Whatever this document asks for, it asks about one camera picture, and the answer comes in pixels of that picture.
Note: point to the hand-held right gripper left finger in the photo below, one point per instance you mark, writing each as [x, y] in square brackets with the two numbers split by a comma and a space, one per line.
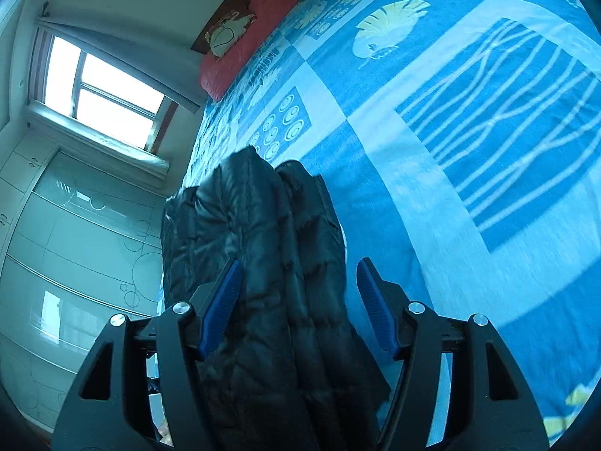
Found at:
[220, 301]

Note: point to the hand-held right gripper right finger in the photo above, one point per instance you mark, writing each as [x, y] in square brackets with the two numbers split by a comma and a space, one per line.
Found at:
[375, 301]

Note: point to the black puffer jacket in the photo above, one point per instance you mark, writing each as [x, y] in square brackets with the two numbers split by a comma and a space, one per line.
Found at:
[281, 300]

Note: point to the glass door wardrobe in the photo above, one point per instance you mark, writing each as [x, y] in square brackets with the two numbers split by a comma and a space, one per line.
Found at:
[70, 263]

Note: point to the blue patterned bed sheet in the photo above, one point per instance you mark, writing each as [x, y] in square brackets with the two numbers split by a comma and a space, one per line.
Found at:
[446, 127]

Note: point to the window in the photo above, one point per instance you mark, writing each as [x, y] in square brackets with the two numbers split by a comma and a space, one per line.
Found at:
[101, 96]

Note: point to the red pillow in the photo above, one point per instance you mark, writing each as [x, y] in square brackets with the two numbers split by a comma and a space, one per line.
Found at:
[244, 42]

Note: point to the white curtain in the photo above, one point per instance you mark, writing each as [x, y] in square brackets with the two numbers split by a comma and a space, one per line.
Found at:
[126, 51]

